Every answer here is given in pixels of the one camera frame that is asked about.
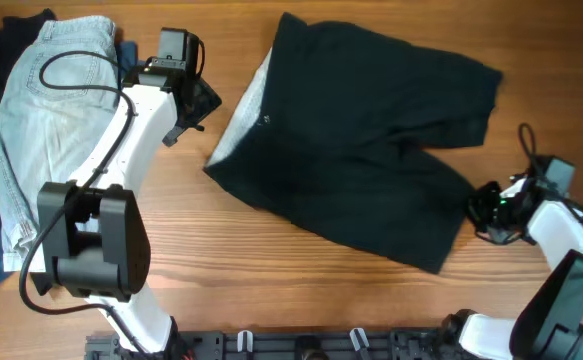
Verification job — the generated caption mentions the black shorts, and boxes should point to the black shorts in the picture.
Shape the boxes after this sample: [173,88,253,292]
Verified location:
[205,13,502,274]

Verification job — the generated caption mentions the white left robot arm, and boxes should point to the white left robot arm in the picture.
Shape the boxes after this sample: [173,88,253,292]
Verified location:
[19,28,221,359]

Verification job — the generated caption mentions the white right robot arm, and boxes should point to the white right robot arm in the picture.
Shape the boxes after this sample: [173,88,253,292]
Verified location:
[439,155,583,359]

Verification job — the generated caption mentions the light grey denim shorts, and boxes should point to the light grey denim shorts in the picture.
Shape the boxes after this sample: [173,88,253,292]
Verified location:
[0,16,118,272]

